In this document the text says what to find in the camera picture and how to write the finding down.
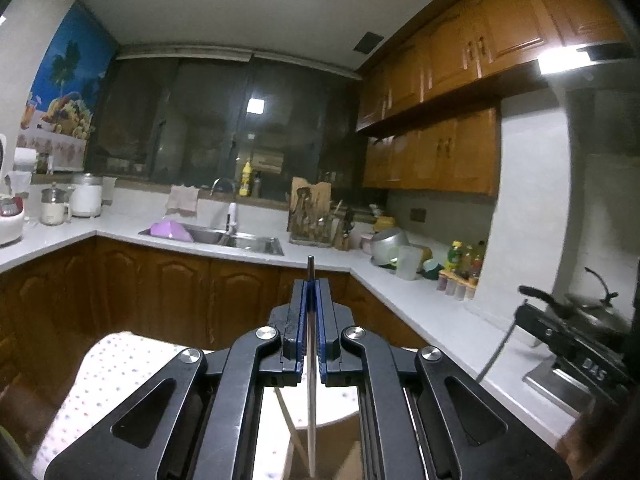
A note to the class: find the white floral tablecloth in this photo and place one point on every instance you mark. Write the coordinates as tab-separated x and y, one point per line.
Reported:
100	375

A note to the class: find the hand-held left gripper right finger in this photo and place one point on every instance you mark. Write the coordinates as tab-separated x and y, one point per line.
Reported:
322	320

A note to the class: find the translucent plastic cup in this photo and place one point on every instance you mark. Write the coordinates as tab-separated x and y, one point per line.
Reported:
409	262

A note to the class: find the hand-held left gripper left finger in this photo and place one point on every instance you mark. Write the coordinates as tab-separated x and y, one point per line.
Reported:
299	320

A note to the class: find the paper towel roll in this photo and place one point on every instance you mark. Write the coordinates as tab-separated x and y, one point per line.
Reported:
25	160

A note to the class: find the black wok with lid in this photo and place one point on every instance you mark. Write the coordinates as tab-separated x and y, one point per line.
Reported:
595	310

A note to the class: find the pink hanging towel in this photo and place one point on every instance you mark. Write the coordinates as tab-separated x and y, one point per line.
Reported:
181	201

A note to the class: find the white rice cooker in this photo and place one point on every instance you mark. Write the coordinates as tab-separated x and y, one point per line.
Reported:
10	220

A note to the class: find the wooden lower cabinets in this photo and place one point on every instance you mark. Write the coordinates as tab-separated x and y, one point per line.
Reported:
150	290

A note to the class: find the kitchen faucet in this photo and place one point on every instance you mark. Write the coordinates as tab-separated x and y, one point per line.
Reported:
231	215

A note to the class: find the steel range hood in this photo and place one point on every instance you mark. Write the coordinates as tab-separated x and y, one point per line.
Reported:
575	59

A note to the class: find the metal bowl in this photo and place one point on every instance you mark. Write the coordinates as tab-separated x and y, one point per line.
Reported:
387	249

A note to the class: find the gas stove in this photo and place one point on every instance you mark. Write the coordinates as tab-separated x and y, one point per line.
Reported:
550	385

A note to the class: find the white electric pot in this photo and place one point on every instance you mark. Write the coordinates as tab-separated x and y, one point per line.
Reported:
86	200

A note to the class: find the wooden upper cabinets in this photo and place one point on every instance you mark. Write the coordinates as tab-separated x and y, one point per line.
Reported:
450	85

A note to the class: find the knife block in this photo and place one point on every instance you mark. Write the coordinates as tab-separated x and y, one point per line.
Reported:
344	234

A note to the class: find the dark kitchen window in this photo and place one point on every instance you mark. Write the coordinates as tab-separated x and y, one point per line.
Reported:
200	120

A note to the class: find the steel kitchen sink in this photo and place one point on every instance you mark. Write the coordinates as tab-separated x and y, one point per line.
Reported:
250	244

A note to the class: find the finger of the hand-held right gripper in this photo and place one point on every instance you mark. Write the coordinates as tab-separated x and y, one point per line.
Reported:
532	325

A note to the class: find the purple cloth at sink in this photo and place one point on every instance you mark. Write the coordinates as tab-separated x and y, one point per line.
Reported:
170	231

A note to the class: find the metal chopstick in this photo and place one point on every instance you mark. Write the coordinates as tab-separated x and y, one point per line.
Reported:
311	410

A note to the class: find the person's right forearm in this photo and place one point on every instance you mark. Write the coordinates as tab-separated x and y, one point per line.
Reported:
585	440

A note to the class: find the dark bottle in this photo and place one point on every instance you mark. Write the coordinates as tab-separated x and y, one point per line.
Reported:
256	186

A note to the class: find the green bowl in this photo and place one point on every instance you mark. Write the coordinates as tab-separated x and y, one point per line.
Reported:
434	270

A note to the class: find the countertop utensil rack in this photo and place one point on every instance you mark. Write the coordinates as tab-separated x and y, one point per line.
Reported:
310	230

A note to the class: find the ceiling vent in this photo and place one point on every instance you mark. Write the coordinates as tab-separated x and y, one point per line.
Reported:
368	42

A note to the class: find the wooden cabinets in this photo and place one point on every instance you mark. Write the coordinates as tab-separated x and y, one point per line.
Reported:
150	290
450	85

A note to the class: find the wooden cutting board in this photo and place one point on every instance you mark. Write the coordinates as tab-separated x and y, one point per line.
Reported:
320	192

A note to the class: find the wooden chopstick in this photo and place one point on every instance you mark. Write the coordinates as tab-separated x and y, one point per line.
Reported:
292	430

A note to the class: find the tropical fruit wall poster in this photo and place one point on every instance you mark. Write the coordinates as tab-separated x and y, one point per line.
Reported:
65	85

